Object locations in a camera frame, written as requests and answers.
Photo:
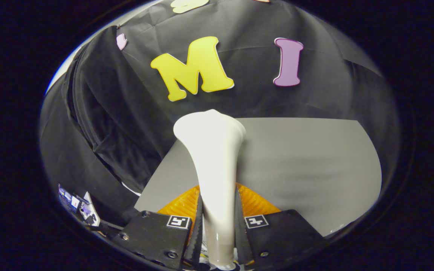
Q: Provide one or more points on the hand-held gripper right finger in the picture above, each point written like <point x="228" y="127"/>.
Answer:
<point x="281" y="233"/>

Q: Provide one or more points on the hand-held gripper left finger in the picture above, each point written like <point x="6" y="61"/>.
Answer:
<point x="156" y="237"/>

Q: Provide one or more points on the white garment steamer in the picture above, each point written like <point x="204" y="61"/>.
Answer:
<point x="217" y="158"/>

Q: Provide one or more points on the black jacket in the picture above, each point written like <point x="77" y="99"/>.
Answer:
<point x="115" y="124"/>

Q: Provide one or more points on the grey cabinet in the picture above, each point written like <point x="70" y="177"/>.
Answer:
<point x="307" y="169"/>

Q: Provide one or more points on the blue white device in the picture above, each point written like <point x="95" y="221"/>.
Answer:
<point x="83" y="206"/>

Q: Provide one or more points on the black backdrop cloth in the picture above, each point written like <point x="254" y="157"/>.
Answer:
<point x="269" y="101"/>

